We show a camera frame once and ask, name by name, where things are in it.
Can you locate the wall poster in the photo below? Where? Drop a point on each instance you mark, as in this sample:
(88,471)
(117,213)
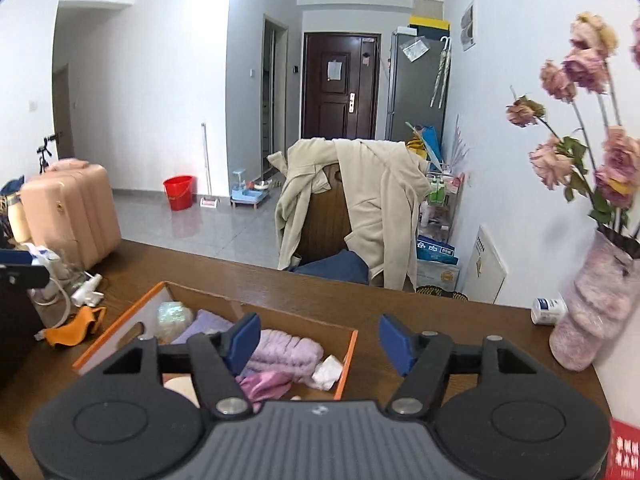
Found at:
(467,25)

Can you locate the grey refrigerator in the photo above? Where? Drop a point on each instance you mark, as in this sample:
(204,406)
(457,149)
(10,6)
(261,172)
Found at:
(415,95)

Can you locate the pink suitcase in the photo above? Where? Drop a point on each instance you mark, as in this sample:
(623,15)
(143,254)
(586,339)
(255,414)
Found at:
(70,210)

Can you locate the white flat board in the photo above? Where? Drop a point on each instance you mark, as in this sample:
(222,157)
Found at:
(484,265)

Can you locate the blue bag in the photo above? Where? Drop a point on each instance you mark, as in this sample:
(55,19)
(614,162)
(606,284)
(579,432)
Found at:
(427,142)

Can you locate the orange cloth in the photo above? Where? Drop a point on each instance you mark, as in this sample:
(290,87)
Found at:
(70,332)

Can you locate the purple dried grass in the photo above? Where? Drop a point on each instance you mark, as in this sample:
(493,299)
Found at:
(457,147)

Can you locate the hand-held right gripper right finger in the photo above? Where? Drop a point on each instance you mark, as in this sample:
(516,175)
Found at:
(395,340)

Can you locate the blue denim garment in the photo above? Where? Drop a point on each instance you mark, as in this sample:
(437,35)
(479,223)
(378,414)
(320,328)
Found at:
(340,267)

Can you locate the lavender woven sachet bag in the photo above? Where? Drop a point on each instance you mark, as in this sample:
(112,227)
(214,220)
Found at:
(202,324)

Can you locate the black tripod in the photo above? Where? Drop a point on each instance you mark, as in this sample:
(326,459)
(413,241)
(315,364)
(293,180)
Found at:
(46,152)

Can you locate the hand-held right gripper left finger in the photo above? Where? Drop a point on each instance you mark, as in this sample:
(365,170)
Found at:
(245,340)

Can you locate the white folded umbrella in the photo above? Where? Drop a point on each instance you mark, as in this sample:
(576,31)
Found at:
(441,72)

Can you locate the dried pink roses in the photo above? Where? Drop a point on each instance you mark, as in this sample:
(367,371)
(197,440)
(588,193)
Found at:
(555,160)

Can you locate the blue and white pet feeder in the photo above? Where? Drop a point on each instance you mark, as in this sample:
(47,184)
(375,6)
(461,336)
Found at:
(247,194)

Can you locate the pale green round puff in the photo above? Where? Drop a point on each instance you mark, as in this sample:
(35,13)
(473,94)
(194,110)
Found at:
(172,317)

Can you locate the white round pad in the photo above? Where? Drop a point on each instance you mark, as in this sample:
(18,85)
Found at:
(177,388)

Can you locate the yellow and black box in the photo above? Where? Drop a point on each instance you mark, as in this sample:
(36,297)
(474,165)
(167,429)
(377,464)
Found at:
(429,24)

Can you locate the lilac fuzzy knit item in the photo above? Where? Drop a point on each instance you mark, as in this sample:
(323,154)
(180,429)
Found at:
(290,352)

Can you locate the brown wooden chair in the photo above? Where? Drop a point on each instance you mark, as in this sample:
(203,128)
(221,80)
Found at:
(325,220)

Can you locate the dark flat panel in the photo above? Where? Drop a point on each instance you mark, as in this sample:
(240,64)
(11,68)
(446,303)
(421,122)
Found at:
(17,335)

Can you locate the white flat mop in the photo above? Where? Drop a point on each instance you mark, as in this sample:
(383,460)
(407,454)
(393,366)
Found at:
(210,202)

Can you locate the blue and white carton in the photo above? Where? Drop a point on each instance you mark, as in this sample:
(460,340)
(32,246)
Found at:
(437,260)

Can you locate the small white bottle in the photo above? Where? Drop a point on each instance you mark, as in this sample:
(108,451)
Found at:
(547,311)

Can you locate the red cardboard box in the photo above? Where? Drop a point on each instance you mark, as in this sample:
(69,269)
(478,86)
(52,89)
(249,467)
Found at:
(285,319)

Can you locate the white crumpled tissue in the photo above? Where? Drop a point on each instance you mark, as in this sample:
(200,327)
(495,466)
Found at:
(327,372)

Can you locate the dark woven basket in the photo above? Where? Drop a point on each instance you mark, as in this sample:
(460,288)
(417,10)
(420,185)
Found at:
(442,293)

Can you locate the pink textured vase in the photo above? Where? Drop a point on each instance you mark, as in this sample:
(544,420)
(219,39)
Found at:
(585,310)

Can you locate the storage rack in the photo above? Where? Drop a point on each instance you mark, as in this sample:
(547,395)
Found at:
(442,205)

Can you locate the beige coat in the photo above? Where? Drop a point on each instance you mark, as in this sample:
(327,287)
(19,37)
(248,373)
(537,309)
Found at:
(380,200)

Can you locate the clear plastic bag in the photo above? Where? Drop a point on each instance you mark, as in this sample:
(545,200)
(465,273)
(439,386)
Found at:
(415,49)

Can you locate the small red box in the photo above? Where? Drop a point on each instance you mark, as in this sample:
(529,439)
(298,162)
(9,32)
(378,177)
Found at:
(625,452)

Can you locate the paper notice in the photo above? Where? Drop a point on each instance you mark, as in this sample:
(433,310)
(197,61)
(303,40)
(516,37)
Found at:
(335,70)

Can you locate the white handheld device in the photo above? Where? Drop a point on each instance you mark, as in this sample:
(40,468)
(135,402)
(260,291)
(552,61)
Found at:
(87,290)

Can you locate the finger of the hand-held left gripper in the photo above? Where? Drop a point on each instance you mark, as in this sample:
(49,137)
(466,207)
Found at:
(27,276)

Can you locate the orchid satin scrunchie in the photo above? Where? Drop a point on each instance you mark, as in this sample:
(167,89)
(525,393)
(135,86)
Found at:
(267,386)

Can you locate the dark brown door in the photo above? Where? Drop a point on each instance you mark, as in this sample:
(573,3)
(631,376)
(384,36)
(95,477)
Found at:
(320,110)

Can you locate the red plastic bucket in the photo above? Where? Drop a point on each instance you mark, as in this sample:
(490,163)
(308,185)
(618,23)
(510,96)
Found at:
(178,194)

